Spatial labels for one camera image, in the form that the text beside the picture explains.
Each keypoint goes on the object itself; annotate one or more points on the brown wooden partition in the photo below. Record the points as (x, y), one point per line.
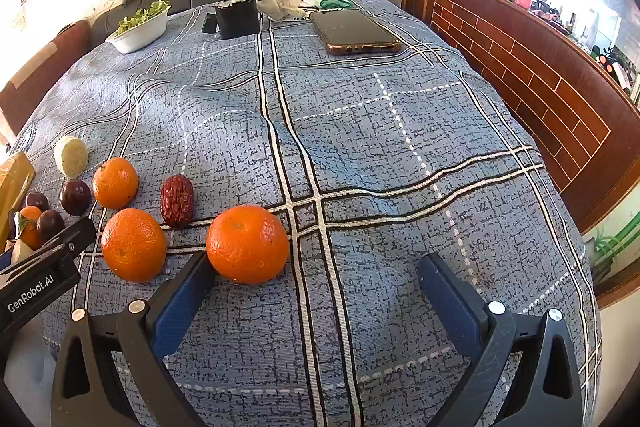
(525, 72)

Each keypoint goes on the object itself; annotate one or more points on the white bowl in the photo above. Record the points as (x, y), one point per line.
(140, 34)

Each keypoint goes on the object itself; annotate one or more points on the dark purple plum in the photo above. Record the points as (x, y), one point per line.
(36, 201)
(75, 198)
(50, 224)

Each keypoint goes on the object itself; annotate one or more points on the black box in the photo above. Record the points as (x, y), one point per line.
(239, 21)

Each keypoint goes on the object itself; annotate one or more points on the medium orange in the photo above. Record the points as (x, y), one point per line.
(115, 183)

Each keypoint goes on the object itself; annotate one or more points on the blue checked tablecloth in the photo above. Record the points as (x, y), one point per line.
(350, 147)

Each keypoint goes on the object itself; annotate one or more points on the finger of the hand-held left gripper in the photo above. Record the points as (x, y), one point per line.
(75, 233)

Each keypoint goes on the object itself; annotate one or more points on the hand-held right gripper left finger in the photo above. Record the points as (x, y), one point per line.
(180, 302)

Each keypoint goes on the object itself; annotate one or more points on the small orange with leaf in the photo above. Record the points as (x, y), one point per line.
(31, 232)

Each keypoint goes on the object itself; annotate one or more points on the small black device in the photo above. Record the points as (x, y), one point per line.
(209, 24)

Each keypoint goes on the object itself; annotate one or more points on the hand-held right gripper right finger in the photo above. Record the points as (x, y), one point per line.
(450, 302)

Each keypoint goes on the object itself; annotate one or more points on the large orange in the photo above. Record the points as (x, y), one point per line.
(247, 244)
(133, 244)

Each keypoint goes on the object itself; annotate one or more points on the green leafy vegetables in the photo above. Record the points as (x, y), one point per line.
(142, 14)

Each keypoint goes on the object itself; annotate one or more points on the yellow cardboard box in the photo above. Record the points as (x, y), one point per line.
(15, 177)

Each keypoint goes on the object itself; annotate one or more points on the red date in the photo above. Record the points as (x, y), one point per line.
(176, 200)

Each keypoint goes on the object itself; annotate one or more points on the smartphone in brown case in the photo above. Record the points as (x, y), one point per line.
(352, 32)

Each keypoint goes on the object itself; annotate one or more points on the brown chair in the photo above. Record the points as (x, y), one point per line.
(45, 67)

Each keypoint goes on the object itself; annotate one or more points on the pale yellow cylinder piece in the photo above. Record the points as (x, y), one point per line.
(71, 156)

